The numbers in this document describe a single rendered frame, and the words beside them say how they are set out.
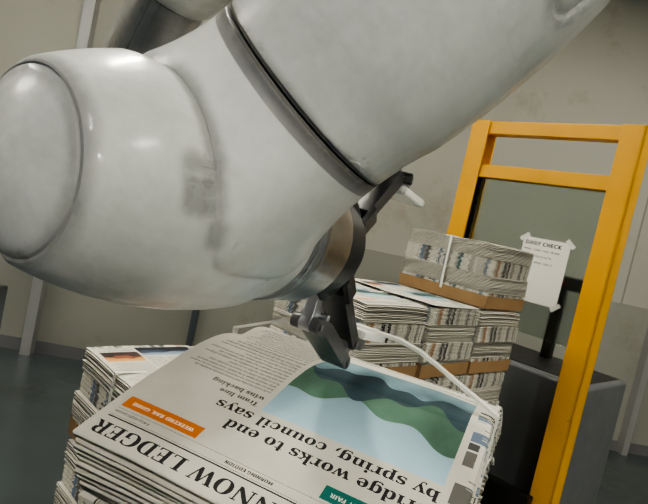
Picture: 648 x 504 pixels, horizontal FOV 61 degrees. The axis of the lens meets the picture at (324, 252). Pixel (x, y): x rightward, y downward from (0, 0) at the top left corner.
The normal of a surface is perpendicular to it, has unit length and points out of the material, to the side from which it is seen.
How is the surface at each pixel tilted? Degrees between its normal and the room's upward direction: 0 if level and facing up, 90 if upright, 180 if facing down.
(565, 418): 90
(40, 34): 90
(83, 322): 90
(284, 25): 95
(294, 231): 126
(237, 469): 20
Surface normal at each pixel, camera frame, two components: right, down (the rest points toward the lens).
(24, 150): -0.37, -0.09
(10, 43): 0.13, 0.10
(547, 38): 0.48, 0.73
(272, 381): 0.12, -0.94
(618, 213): -0.70, -0.11
